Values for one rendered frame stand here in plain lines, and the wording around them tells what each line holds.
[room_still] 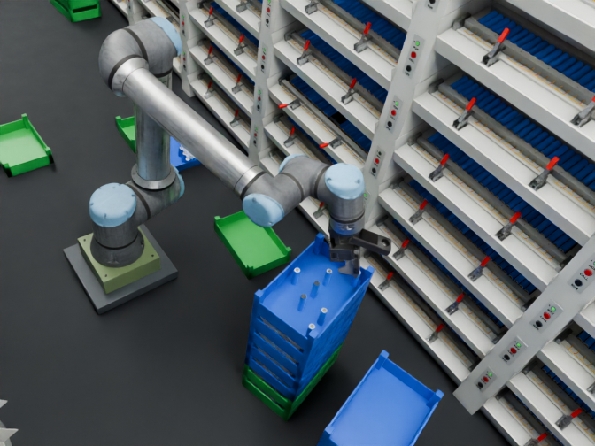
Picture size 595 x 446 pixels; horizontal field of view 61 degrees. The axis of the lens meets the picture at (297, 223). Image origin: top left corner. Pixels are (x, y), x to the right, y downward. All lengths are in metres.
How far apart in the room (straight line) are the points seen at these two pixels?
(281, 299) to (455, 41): 0.84
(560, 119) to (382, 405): 0.88
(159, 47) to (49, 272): 1.06
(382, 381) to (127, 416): 0.82
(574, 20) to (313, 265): 0.89
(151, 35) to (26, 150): 1.35
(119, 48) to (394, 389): 1.19
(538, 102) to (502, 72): 0.12
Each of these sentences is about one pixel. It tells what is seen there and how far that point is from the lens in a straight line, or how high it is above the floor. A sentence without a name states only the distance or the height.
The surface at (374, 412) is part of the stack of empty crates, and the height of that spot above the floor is 0.32.
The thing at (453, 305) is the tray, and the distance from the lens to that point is 1.79.
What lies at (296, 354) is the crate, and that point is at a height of 0.43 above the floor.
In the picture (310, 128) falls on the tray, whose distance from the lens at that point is 1.99.
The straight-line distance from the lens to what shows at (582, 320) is 1.50.
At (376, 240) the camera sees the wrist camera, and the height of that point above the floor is 0.71.
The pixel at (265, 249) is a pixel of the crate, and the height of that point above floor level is 0.00.
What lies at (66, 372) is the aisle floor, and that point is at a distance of 1.91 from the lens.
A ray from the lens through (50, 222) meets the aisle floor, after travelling 2.32.
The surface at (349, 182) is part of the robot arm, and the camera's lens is 1.17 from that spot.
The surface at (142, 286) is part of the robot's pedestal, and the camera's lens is 1.98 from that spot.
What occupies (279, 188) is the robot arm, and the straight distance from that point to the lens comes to 1.17.
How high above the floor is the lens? 1.68
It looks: 47 degrees down
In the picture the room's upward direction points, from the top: 12 degrees clockwise
